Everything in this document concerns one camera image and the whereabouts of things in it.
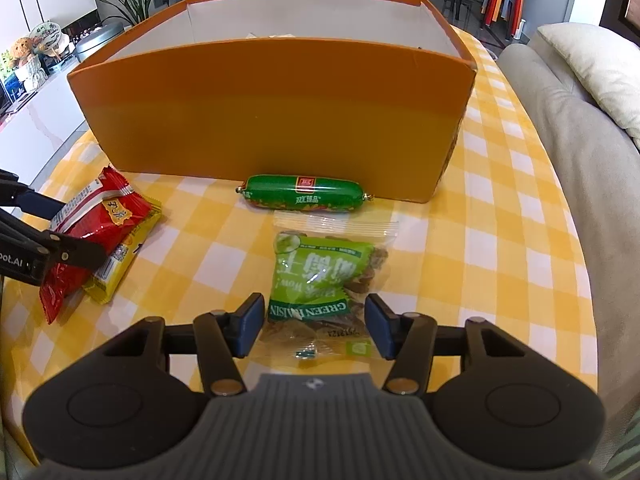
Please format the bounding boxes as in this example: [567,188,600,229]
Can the beige sofa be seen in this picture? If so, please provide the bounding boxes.
[497,29,639,479]

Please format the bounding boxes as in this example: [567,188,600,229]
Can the green raisin bag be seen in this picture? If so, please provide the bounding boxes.
[256,211,399,366]

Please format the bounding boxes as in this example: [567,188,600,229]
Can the white tv cabinet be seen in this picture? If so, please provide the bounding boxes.
[0,58,88,184]

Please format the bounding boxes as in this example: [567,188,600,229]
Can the red long snack packet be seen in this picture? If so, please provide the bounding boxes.
[39,166,152,324]

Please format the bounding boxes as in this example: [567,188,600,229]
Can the yellow snack packet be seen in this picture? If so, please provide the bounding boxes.
[82,197,162,304]

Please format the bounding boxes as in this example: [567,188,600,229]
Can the yellow checkered tablecloth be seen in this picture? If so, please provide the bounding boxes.
[1,34,598,453]

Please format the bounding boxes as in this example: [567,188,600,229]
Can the stacked orange plastic stools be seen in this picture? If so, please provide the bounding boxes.
[480,0,524,38]

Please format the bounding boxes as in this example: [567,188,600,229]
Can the white cushion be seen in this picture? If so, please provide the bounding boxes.
[538,23,640,148]

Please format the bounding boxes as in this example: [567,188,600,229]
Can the orange cardboard box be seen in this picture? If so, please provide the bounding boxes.
[68,0,477,203]

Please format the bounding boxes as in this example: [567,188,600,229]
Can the green sausage stick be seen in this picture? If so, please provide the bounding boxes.
[235,174,372,211]

